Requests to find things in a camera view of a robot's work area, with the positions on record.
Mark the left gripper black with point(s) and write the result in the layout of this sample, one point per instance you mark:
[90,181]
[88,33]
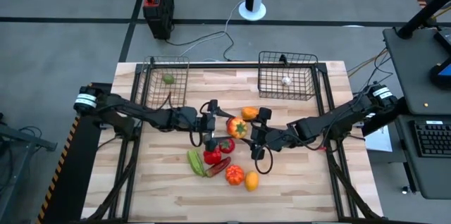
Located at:
[197,120]

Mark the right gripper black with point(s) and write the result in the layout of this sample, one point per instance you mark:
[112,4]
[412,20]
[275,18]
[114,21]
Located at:
[275,137]

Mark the orange persimmon green calyx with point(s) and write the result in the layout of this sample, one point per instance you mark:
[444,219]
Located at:
[236,125]

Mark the red tomato green stem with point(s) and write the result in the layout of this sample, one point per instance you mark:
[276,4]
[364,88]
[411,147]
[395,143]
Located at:
[228,146]

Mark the red bell pepper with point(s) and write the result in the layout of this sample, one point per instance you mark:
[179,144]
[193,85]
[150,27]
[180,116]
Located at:
[212,157]

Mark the long red green chili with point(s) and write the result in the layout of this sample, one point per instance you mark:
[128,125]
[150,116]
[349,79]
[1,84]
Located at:
[219,166]

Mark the orange yellow citrus fruit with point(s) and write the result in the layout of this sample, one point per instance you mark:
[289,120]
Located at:
[251,181]

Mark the orange ribbed pumpkin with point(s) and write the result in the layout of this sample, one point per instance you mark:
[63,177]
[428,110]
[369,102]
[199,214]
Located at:
[234,175]

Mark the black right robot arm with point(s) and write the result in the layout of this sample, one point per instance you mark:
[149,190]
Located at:
[327,118]

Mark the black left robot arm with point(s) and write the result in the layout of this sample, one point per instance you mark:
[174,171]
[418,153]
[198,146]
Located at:
[141,111]

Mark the white garlic bulb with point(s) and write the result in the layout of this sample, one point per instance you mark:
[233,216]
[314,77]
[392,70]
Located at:
[286,81]

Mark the small red clip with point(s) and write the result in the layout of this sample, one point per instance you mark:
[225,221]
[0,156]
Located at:
[320,147]

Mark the small green lime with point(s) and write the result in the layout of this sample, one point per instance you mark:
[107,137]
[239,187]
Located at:
[168,79]

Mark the white paper sheet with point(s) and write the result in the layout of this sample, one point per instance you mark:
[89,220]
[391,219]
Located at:
[380,141]

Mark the black red battery box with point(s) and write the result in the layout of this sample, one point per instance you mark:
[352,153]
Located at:
[160,16]

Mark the grey desk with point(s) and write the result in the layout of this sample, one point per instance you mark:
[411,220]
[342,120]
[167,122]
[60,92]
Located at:
[401,76]

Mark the small white caster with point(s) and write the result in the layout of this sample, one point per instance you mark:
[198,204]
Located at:
[405,190]

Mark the black keyboard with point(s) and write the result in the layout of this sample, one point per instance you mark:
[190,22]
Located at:
[433,139]

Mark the grey metal cart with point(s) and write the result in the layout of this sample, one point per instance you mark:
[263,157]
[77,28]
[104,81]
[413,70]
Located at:
[31,138]

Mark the black blue desk device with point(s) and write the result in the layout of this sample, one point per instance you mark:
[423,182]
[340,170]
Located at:
[438,77]

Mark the black diagonal pole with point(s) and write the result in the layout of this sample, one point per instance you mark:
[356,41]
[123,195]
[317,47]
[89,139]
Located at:
[423,12]

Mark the black table frame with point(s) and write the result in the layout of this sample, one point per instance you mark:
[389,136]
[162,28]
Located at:
[218,65]

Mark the black frame clamp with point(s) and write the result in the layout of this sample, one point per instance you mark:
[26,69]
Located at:
[283,59]
[152,60]

